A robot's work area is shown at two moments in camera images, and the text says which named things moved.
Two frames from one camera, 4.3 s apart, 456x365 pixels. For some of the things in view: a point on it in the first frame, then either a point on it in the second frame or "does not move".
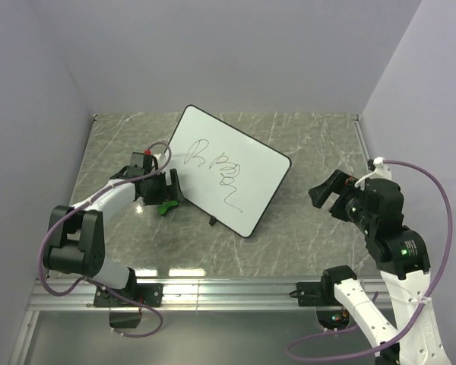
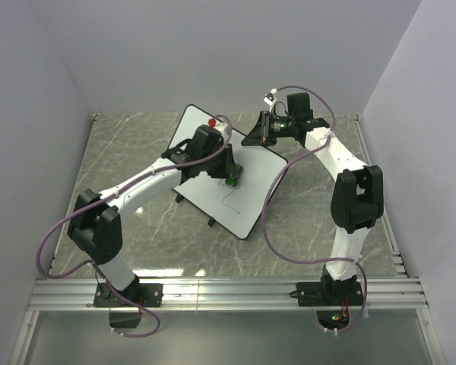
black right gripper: x=337 y=182 → x=261 y=135
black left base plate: x=147 y=295 does not move
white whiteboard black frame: x=223 y=172 does not move
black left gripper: x=168 y=192 → x=228 y=169
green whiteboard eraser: x=163 y=209 → x=232 y=182
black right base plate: x=318 y=293 does not move
